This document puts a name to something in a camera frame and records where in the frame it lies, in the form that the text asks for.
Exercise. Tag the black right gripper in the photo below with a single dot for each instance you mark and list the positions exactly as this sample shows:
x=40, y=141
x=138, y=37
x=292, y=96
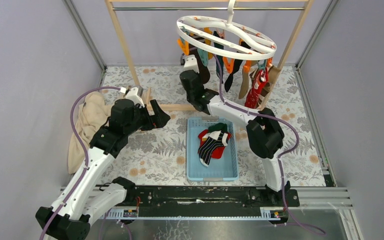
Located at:
x=195, y=72

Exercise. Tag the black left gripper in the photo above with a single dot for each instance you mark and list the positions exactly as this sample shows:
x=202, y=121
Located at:
x=157, y=121

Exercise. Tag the dark brown sock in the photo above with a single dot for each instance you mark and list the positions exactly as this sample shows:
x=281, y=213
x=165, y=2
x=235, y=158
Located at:
x=203, y=70

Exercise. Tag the black sock with beige stripes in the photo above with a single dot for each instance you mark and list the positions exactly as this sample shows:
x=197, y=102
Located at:
x=232, y=67

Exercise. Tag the dark green sock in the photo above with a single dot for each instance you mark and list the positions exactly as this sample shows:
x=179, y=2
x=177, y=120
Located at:
x=218, y=127

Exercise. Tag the black striped sock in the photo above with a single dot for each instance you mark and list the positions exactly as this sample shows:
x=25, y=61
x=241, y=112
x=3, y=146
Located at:
x=212, y=147

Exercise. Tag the white round clip hanger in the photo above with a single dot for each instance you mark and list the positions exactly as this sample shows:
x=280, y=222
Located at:
x=224, y=37

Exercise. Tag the plain red sock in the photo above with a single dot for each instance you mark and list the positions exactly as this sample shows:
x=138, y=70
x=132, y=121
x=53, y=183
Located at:
x=215, y=150

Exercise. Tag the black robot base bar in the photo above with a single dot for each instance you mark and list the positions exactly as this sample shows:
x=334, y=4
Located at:
x=204, y=201

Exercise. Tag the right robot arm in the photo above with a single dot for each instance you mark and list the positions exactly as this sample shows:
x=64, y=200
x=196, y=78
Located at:
x=265, y=135

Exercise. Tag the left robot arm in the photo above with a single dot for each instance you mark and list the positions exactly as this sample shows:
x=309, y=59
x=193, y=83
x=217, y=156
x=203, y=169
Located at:
x=71, y=216

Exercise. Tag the dark teal sock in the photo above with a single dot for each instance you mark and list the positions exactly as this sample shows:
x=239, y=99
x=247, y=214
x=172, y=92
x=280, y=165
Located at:
x=219, y=62

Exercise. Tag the tan brown sock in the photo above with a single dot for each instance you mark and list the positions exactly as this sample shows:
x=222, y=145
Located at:
x=244, y=87

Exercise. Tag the beige crumpled cloth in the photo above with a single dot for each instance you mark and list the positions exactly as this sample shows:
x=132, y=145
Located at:
x=90, y=114

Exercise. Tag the red patterned sock pair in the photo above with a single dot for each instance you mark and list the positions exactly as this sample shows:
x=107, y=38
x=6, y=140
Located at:
x=259, y=82

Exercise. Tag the light blue plastic basket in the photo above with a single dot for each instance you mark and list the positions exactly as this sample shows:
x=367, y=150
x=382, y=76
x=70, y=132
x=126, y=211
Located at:
x=210, y=156

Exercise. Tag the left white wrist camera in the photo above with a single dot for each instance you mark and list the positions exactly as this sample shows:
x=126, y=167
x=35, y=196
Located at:
x=134, y=94

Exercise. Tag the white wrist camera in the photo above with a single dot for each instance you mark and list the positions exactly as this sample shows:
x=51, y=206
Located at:
x=189, y=62
x=134, y=94

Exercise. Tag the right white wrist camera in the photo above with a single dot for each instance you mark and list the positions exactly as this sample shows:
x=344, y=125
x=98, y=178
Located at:
x=189, y=62

